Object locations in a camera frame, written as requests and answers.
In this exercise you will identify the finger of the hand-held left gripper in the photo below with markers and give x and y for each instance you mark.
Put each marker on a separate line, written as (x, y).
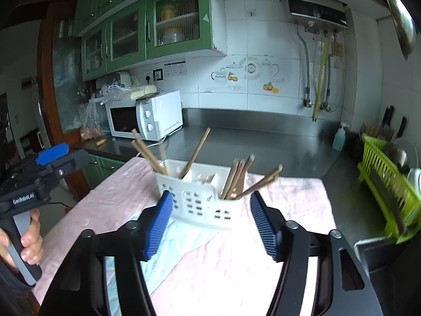
(70, 164)
(52, 154)

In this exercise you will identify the black phone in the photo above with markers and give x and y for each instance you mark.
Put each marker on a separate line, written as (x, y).
(147, 96)

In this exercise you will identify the glass pot lid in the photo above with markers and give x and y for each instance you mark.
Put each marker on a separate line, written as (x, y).
(404, 154)

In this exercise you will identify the fruit and teapot wall decal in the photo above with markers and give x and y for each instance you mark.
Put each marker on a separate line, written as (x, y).
(250, 72)

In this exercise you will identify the white wall socket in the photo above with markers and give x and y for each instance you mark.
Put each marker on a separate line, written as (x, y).
(149, 78)

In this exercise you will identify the green base cabinets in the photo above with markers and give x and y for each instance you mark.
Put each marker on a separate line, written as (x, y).
(102, 169)

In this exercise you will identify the clear plastic bag with food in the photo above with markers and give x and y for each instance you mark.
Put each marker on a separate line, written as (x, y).
(90, 121)

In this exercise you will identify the white plastic chopstick holder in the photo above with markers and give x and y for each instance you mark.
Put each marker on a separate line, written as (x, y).
(197, 204)

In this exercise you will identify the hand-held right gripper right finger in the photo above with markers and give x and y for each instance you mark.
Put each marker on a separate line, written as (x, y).
(263, 227)

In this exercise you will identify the black wall socket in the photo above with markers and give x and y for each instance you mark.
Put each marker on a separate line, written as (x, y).
(158, 74)

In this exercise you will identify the blue soap dispenser bottle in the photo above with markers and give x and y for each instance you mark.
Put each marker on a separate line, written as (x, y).
(338, 140)

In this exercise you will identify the person's left hand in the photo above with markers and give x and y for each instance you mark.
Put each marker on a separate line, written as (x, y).
(33, 243)

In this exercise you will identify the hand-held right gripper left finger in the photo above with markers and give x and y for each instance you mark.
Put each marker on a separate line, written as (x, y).
(159, 227)

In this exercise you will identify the white kitchen appliance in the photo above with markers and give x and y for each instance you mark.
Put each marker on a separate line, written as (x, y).
(122, 79)

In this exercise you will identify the brown framed glass door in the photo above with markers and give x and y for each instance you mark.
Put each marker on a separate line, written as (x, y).
(65, 72)

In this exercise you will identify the white wall hook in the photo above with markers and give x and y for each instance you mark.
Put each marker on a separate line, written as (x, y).
(252, 13)

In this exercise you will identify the wall water heater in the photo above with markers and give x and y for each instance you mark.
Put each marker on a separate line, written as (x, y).
(315, 11)

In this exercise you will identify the bunch of wooden chopsticks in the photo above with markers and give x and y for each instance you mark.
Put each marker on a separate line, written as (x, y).
(236, 174)

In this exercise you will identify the pale yellow package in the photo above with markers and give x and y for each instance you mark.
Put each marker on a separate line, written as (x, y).
(141, 90)

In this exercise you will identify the clear crumpled plastic bag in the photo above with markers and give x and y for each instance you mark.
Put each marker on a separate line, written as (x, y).
(113, 92)

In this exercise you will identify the white microwave oven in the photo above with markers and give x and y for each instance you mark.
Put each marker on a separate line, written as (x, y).
(123, 120)

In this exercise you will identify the green wall cabinets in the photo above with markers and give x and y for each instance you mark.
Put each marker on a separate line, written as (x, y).
(158, 23)

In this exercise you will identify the steel range hood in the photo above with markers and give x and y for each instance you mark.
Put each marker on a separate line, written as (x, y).
(399, 16)

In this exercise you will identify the green plastic dish rack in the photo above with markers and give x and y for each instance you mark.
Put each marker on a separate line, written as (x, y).
(381, 177)

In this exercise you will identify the pink and blue towel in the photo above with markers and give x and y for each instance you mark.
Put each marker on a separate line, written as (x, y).
(223, 270)

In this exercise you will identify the white plate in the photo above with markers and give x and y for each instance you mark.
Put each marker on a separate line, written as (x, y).
(415, 181)

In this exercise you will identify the small wooden piece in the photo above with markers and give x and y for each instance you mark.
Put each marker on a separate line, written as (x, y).
(100, 142)

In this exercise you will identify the black and white wall label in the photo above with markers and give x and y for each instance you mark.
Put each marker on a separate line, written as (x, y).
(175, 68)

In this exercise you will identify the steel sink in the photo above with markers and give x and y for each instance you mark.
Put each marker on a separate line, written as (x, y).
(375, 253)

